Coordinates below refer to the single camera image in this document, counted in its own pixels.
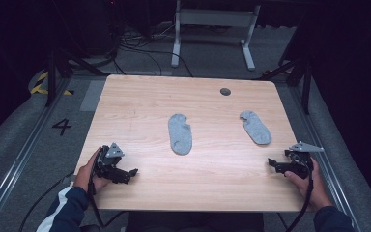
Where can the grey floor tape patch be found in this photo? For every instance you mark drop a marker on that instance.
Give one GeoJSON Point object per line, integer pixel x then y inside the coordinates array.
{"type": "Point", "coordinates": [91, 96]}

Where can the white metal stand frame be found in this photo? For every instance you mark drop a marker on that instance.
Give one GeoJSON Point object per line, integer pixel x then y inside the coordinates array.
{"type": "Point", "coordinates": [212, 17]}

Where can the black metal stand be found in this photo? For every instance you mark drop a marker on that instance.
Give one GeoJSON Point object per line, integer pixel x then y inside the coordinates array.
{"type": "Point", "coordinates": [50, 87]}
{"type": "Point", "coordinates": [306, 90]}

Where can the metal floor rail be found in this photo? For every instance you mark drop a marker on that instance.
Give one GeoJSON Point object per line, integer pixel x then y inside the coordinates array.
{"type": "Point", "coordinates": [337, 190]}
{"type": "Point", "coordinates": [21, 158]}

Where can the person's right hand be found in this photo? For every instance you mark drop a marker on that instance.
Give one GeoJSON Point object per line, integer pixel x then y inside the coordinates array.
{"type": "Point", "coordinates": [314, 190]}

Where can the person's left hand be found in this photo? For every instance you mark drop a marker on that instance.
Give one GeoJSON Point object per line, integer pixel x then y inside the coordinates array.
{"type": "Point", "coordinates": [85, 177]}

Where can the yellow black floor tape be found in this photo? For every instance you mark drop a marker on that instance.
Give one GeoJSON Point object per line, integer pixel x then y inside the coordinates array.
{"type": "Point", "coordinates": [38, 87]}

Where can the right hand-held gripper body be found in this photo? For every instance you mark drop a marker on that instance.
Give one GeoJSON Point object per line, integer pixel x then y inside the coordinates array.
{"type": "Point", "coordinates": [301, 164]}

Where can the grey round table grommet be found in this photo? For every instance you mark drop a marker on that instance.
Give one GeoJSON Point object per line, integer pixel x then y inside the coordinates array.
{"type": "Point", "coordinates": [225, 92]}

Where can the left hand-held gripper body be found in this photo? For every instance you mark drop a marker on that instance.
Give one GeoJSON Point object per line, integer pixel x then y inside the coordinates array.
{"type": "Point", "coordinates": [109, 167]}

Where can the person's dark trousers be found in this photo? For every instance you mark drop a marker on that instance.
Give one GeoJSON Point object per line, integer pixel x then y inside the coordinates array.
{"type": "Point", "coordinates": [193, 222]}

